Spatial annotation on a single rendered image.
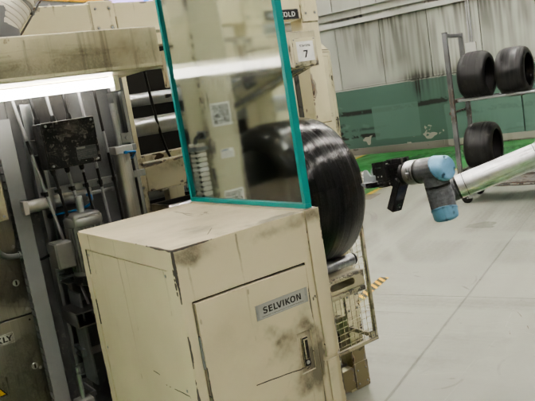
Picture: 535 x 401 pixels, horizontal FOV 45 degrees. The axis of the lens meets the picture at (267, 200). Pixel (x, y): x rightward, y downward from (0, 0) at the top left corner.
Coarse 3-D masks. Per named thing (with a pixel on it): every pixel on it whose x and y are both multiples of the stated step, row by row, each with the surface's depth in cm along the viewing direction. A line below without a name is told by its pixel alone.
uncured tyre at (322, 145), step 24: (312, 120) 237; (312, 144) 223; (336, 144) 227; (312, 168) 217; (336, 168) 222; (312, 192) 216; (336, 192) 220; (360, 192) 226; (336, 216) 221; (360, 216) 229; (336, 240) 227
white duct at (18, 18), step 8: (0, 0) 201; (8, 0) 202; (16, 0) 202; (24, 0) 204; (32, 0) 207; (8, 8) 201; (16, 8) 203; (24, 8) 205; (32, 8) 208; (8, 16) 201; (16, 16) 203; (24, 16) 206; (16, 24) 204
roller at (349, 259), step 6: (336, 258) 240; (342, 258) 240; (348, 258) 241; (354, 258) 242; (330, 264) 236; (336, 264) 237; (342, 264) 238; (348, 264) 240; (330, 270) 235; (336, 270) 237
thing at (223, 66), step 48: (192, 0) 173; (240, 0) 156; (192, 48) 178; (240, 48) 160; (192, 96) 184; (240, 96) 165; (288, 96) 149; (192, 144) 190; (240, 144) 170; (288, 144) 153; (192, 192) 196; (240, 192) 175; (288, 192) 158
